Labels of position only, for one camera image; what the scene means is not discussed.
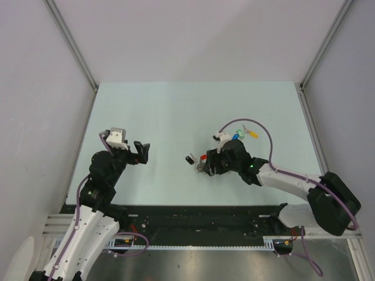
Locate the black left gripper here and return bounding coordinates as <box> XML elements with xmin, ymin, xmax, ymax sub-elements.
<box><xmin>102</xmin><ymin>137</ymin><xmax>149</xmax><ymax>186</ymax></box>

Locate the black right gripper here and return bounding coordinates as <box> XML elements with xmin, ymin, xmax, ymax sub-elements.
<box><xmin>202</xmin><ymin>148</ymin><xmax>240</xmax><ymax>177</ymax></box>

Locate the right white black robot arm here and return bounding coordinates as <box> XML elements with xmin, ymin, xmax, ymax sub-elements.
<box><xmin>202</xmin><ymin>139</ymin><xmax>362</xmax><ymax>237</ymax></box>

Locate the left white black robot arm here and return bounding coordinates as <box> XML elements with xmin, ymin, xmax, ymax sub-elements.
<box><xmin>29</xmin><ymin>141</ymin><xmax>150</xmax><ymax>280</ymax></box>

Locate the green key tag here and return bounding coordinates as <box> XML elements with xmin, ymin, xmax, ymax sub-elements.
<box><xmin>237</xmin><ymin>129</ymin><xmax>245</xmax><ymax>139</ymax></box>

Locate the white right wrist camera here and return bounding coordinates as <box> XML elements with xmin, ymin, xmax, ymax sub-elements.
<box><xmin>213</xmin><ymin>132</ymin><xmax>233</xmax><ymax>153</ymax></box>

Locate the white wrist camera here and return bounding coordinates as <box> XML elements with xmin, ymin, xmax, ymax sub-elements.
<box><xmin>213</xmin><ymin>132</ymin><xmax>233</xmax><ymax>153</ymax></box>
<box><xmin>99</xmin><ymin>127</ymin><xmax>129</xmax><ymax>150</ymax></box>

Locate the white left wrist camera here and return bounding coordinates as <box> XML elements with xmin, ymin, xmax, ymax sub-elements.
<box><xmin>99</xmin><ymin>127</ymin><xmax>129</xmax><ymax>150</ymax></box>

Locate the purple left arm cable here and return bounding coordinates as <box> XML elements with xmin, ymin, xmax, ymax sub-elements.
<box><xmin>46</xmin><ymin>131</ymin><xmax>150</xmax><ymax>281</ymax></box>

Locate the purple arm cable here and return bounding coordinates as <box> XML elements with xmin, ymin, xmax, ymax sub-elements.
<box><xmin>46</xmin><ymin>131</ymin><xmax>150</xmax><ymax>281</ymax></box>
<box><xmin>218</xmin><ymin>117</ymin><xmax>360</xmax><ymax>276</ymax></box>

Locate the black mounting base plate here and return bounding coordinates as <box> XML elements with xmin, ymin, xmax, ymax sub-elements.
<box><xmin>60</xmin><ymin>204</ymin><xmax>307</xmax><ymax>246</ymax></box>

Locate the aluminium right side rail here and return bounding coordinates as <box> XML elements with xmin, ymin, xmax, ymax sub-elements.
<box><xmin>296</xmin><ymin>84</ymin><xmax>329</xmax><ymax>173</ymax></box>

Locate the white slotted cable duct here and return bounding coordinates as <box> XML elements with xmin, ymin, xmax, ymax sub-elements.
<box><xmin>103</xmin><ymin>238</ymin><xmax>294</xmax><ymax>253</ymax></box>

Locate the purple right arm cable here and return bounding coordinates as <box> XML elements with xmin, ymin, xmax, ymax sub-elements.
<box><xmin>218</xmin><ymin>117</ymin><xmax>360</xmax><ymax>276</ymax></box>

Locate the aluminium left corner post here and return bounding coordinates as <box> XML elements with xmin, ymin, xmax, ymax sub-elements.
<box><xmin>43</xmin><ymin>0</ymin><xmax>98</xmax><ymax>93</ymax></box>

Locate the aluminium corner post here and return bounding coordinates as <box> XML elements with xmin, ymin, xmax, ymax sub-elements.
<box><xmin>299</xmin><ymin>0</ymin><xmax>356</xmax><ymax>91</ymax></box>
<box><xmin>43</xmin><ymin>0</ymin><xmax>98</xmax><ymax>93</ymax></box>

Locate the aluminium right corner post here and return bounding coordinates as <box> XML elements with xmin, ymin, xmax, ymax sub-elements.
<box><xmin>299</xmin><ymin>0</ymin><xmax>356</xmax><ymax>91</ymax></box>

